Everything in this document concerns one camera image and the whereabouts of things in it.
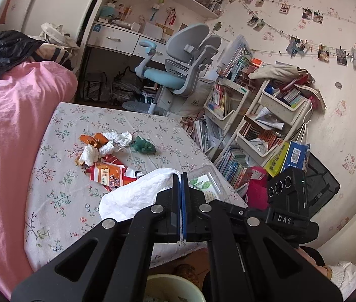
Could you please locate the white desk with drawers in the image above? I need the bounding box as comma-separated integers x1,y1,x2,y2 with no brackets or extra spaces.
80,20,199,103

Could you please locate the white tote bag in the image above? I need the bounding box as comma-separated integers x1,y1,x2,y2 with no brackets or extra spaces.
39,23,79,50

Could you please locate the floral tablecloth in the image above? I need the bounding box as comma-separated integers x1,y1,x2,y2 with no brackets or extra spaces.
23,102,248,272

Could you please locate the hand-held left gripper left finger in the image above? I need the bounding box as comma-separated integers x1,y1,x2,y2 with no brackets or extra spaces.
11,173,183,302

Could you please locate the red snack wrapper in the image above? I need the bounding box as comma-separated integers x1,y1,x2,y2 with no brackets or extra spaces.
85,160,141,193

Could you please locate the red shopping bag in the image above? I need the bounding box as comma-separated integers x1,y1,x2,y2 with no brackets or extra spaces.
245,165,270,210

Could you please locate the small white tissue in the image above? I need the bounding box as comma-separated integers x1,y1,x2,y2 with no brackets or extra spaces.
79,145,100,166

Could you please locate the short orange carrot piece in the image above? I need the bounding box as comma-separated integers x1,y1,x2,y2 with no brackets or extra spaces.
93,133,108,148

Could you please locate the clear bag under desk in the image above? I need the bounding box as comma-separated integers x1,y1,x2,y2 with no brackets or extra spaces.
85,72,110,102

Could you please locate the brown fuzzy object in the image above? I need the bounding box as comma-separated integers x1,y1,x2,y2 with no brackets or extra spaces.
173,263,201,290

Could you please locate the white wardrobe with tree print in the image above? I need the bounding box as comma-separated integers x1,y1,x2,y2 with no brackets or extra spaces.
0,0,107,48

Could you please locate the clear plastic box leaf print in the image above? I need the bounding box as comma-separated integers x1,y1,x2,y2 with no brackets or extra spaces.
187,165,226,202

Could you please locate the pale green trash bin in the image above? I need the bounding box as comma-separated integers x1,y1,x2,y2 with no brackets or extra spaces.
146,274,207,302

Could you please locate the person's right forearm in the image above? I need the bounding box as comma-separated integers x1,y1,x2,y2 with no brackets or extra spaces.
313,260,356,292

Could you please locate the low white book cart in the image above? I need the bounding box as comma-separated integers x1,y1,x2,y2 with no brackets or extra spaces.
215,79,312,191

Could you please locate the striped cloth bag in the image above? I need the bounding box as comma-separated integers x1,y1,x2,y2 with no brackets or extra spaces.
32,42,75,70

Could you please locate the large white tissue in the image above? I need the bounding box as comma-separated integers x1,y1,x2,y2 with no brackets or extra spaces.
98,130,133,157

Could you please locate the grey plastic bag under desk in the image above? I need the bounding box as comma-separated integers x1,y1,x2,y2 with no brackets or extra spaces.
111,67,144,103

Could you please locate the beige cloth bag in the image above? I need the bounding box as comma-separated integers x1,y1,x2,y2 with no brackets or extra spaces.
248,63,308,84

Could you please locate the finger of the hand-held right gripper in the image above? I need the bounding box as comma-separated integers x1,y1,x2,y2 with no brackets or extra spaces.
215,199,271,220

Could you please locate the grey and blue desk chair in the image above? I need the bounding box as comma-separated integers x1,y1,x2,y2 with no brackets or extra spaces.
123,23,222,116

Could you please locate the pink blanket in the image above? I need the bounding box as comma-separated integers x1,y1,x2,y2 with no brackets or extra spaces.
0,61,79,300

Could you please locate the black case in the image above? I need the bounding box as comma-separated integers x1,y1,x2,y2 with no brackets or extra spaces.
303,152,341,218

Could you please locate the yellow paper bag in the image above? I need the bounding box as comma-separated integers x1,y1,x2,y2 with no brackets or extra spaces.
264,141,291,177

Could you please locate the string of hanging photos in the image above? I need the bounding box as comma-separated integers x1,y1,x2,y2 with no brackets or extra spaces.
228,0,356,70

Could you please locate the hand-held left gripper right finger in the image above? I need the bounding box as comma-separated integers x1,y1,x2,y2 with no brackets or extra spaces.
182,172,344,302

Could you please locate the tall white book cart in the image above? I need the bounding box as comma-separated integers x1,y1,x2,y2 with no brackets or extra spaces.
193,34,262,156

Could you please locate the blue paper bag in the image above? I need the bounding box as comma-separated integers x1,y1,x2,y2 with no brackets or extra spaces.
282,141,311,176

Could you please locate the green plush toy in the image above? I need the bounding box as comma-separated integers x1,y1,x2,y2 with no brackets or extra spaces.
131,136,158,155

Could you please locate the black puffer jacket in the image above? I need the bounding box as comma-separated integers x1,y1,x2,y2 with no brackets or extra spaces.
0,30,45,84

